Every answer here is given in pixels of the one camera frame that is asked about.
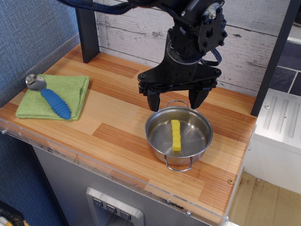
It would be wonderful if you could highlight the clear acrylic edge guard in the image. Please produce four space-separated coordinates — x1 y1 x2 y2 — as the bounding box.
0 113 255 226

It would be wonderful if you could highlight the black right frame post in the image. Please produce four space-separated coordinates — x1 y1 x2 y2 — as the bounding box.
251 0 301 117

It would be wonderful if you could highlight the black frame post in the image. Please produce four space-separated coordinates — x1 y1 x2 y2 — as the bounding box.
75 8 100 63
251 0 301 117

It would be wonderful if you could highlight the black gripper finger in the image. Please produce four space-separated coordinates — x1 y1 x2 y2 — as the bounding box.
189 89 209 109
147 89 160 112

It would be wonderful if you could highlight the yellow black object corner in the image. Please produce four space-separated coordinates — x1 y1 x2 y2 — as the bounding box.
0 201 29 226

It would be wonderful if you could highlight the green folded cloth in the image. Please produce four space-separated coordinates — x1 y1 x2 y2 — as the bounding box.
16 74 89 121

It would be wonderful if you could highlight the yellow ridged stick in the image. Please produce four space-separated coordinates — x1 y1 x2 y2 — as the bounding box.
171 120 182 152

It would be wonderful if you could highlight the black braided cable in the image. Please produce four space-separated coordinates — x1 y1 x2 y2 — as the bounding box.
58 0 137 15

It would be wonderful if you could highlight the silver toy fridge cabinet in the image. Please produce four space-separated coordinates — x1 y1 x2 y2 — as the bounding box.
34 147 204 226

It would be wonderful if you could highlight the white toy sink unit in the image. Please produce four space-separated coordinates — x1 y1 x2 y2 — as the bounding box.
244 89 301 194

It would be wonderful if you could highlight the blue handled metal scoop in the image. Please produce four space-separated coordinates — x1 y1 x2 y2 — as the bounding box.
25 74 71 120

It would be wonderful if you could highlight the silver dispenser button panel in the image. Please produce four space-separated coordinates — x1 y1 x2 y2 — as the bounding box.
86 187 144 226

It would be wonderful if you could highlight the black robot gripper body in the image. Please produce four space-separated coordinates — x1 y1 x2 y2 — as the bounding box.
138 29 221 95

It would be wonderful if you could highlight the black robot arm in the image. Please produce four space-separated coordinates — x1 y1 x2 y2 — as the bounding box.
130 0 228 112

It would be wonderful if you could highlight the black left frame post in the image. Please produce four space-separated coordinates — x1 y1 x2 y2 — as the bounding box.
75 8 100 63

